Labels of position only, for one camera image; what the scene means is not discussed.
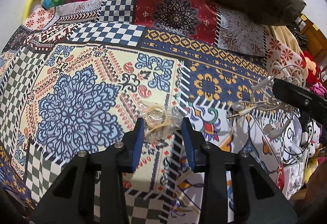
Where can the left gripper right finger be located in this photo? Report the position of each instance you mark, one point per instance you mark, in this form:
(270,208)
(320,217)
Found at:
(256,197)

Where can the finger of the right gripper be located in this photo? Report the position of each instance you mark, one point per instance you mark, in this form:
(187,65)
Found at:
(300,98)

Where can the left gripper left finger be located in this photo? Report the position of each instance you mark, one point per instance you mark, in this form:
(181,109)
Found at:
(70,198)

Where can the white earphones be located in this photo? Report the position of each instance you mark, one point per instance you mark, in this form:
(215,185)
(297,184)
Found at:
(290,73)

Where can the clear bag rubber bands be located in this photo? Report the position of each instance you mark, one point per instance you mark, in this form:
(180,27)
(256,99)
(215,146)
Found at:
(160,121)

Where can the red plush toy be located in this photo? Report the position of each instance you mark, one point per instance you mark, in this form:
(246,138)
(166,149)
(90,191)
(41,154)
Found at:
(311,69)

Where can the wooden headboard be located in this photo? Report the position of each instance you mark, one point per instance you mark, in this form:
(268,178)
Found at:
(316,43)

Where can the beige fleece blanket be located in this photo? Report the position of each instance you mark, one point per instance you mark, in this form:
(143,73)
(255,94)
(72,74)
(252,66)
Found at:
(284,35)

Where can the patchwork patterned bedspread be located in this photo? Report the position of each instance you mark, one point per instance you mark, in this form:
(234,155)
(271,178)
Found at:
(72,77)

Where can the yellow foam hoop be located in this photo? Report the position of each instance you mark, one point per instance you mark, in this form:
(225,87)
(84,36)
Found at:
(27,8)

